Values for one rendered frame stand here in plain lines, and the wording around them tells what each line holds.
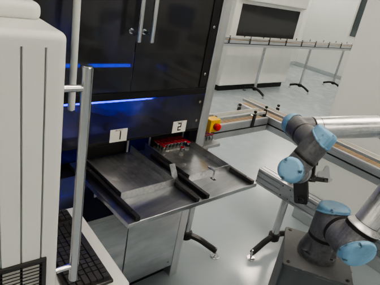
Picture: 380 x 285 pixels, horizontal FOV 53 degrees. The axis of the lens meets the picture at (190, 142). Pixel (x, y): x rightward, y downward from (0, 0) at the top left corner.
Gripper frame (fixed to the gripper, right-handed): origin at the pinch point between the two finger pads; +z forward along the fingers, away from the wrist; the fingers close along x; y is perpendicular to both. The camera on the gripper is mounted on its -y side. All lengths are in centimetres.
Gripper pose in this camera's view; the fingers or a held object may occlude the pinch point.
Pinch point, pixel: (310, 178)
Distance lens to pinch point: 148.4
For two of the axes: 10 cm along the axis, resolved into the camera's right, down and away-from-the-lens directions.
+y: 1.3, -9.9, 0.4
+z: 4.6, 1.0, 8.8
